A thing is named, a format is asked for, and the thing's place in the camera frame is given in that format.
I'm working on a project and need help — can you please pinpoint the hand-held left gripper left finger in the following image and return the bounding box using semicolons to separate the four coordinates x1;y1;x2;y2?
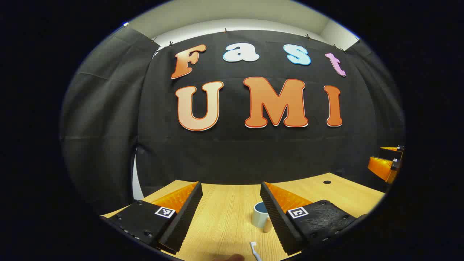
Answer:
100;181;203;255

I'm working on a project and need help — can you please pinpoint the white toothbrush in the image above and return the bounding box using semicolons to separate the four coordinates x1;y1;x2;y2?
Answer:
249;242;262;261

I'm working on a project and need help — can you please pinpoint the wooden desktop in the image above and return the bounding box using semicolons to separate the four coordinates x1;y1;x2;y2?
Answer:
100;172;385;261

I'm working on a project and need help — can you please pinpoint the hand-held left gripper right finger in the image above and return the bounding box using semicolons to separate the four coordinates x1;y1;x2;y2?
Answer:
260;181;366;256

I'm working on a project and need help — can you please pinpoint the black backdrop cloth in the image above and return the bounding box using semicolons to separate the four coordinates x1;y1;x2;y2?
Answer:
136;30;405;189

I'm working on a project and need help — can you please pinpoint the blue cup with wooden handle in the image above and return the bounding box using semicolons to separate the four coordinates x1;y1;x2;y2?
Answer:
252;202;273;233

